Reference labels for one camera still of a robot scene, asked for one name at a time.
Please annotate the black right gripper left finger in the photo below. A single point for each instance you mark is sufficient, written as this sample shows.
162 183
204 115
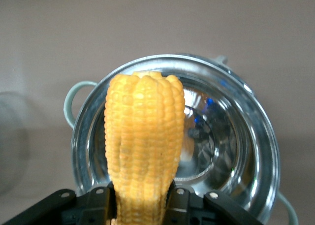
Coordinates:
93 205

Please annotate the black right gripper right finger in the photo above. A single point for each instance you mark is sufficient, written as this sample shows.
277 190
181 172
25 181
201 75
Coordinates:
187 207

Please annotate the yellow corn cob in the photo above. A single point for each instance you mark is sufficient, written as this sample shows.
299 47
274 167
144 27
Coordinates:
145 136

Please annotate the brown table cover sheet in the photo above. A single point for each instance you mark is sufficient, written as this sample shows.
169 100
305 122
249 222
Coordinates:
147 25

